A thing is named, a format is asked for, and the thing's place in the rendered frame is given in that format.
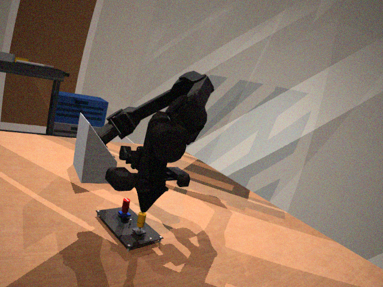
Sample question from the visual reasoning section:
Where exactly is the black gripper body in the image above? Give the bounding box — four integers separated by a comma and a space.
105, 144, 190, 191

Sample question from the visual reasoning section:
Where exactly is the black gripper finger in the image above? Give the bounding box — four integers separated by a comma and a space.
145, 183, 169, 212
135, 186, 153, 213

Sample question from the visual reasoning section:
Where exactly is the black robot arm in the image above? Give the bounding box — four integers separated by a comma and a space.
95, 71, 214, 169

